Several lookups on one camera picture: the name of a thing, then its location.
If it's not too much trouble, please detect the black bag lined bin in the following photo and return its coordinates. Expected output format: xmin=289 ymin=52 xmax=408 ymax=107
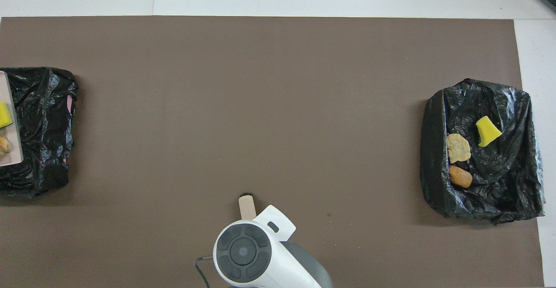
xmin=0 ymin=66 xmax=79 ymax=197
xmin=420 ymin=78 xmax=545 ymax=224

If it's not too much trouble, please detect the beige hand brush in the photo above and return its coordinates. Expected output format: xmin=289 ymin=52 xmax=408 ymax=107
xmin=238 ymin=192 xmax=258 ymax=220

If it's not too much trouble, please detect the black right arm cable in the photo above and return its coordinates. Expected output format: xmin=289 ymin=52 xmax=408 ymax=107
xmin=194 ymin=256 xmax=214 ymax=288

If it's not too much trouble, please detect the brown table mat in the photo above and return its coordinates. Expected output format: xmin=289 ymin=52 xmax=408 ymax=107
xmin=0 ymin=16 xmax=544 ymax=288

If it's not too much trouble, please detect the brown bread roll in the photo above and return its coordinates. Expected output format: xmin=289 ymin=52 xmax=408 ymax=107
xmin=449 ymin=165 xmax=473 ymax=189

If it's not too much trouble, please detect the beige plastic dustpan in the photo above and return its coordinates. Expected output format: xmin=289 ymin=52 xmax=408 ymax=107
xmin=0 ymin=71 xmax=24 ymax=167

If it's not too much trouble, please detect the striped tan bread piece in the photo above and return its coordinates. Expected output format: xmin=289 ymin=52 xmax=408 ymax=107
xmin=447 ymin=133 xmax=471 ymax=164

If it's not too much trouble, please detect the yellow sponge piece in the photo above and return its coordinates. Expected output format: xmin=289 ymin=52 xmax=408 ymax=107
xmin=476 ymin=116 xmax=503 ymax=148
xmin=0 ymin=101 xmax=13 ymax=129

